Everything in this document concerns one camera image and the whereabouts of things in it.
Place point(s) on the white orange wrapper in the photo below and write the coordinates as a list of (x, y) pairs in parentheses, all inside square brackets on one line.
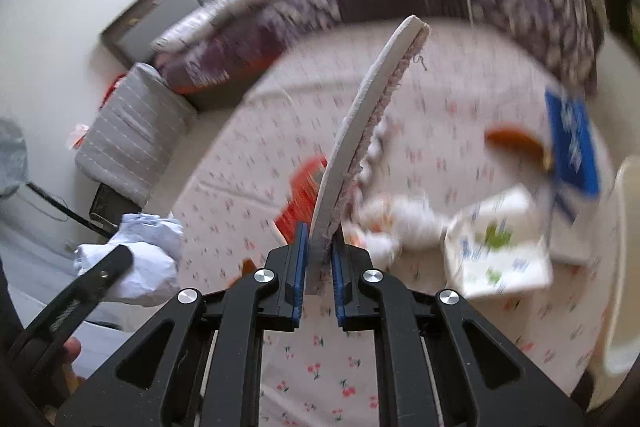
[(388, 226)]

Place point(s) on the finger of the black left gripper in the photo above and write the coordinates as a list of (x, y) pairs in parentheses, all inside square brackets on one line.
[(36, 351)]

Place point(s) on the orange peel scrap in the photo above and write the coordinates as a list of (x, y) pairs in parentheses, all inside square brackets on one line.
[(519, 141)]

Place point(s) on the white paper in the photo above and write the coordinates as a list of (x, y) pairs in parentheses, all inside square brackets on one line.
[(155, 244)]

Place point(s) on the blue cardboard carton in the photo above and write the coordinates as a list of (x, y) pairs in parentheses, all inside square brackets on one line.
[(574, 169)]

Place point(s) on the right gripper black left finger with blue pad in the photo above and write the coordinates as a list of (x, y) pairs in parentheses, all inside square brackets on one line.
[(197, 360)]

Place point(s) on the white plastic trash bin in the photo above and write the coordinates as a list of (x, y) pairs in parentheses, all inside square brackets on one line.
[(621, 344)]

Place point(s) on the person's hand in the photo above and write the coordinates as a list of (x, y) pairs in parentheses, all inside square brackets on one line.
[(65, 380)]

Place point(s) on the floral cherry sheet mattress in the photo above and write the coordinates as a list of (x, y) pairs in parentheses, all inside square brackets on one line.
[(433, 163)]

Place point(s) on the grey striped pillow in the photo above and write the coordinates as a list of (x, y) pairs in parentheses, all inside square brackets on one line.
[(134, 136)]

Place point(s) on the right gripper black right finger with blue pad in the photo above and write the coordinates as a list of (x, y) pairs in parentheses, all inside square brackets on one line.
[(438, 361)]

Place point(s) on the red snack package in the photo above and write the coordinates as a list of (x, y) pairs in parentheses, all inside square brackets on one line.
[(305, 186)]

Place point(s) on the white printed paper box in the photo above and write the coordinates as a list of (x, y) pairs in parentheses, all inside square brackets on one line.
[(497, 247)]

